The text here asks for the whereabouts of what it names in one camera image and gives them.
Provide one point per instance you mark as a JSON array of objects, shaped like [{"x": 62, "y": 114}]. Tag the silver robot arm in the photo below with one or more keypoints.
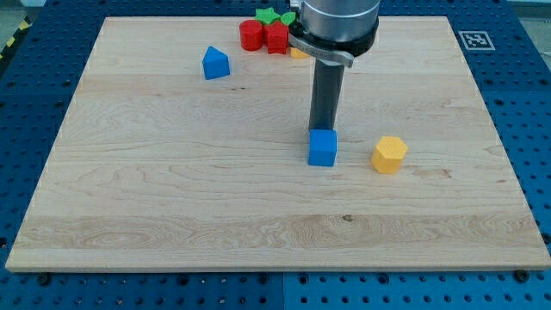
[{"x": 335, "y": 31}]

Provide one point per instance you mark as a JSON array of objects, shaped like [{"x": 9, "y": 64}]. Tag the yellow block behind arm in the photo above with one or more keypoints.
[{"x": 297, "y": 53}]

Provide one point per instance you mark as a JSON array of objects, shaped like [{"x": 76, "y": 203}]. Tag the blue triangle block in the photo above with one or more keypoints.
[{"x": 215, "y": 64}]

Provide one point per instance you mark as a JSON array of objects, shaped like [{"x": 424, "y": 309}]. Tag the blue cube block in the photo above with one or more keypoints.
[{"x": 322, "y": 147}]

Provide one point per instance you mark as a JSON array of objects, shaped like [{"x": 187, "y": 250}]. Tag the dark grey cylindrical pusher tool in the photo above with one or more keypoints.
[{"x": 327, "y": 83}]

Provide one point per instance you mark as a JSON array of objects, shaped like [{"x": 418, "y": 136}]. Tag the light wooden board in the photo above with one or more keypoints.
[{"x": 156, "y": 169}]

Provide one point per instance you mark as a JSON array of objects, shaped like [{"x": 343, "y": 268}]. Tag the yellow hexagon block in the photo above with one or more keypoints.
[{"x": 388, "y": 154}]

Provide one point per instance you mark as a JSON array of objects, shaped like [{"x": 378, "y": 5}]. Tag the red star block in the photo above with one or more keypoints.
[{"x": 276, "y": 37}]

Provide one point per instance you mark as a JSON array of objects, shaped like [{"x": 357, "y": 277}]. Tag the red cylinder block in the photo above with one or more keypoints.
[{"x": 251, "y": 35}]

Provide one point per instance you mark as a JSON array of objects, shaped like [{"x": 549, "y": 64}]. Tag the green round block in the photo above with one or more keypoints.
[{"x": 288, "y": 18}]

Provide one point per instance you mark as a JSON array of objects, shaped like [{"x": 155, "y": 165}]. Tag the green star block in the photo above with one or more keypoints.
[{"x": 267, "y": 16}]

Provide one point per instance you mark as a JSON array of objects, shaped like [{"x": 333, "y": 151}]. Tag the white fiducial marker tag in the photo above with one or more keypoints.
[{"x": 475, "y": 40}]

